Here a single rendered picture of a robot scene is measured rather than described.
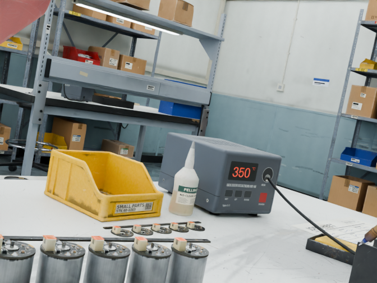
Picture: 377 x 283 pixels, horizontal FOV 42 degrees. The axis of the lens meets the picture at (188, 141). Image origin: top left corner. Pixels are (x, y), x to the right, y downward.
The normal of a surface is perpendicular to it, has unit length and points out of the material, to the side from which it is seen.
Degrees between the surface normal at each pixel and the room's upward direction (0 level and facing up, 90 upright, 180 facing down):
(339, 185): 92
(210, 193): 90
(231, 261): 0
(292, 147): 90
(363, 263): 90
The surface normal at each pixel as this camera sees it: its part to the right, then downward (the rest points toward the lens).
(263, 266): 0.18, -0.98
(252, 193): 0.57, 0.18
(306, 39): -0.70, -0.07
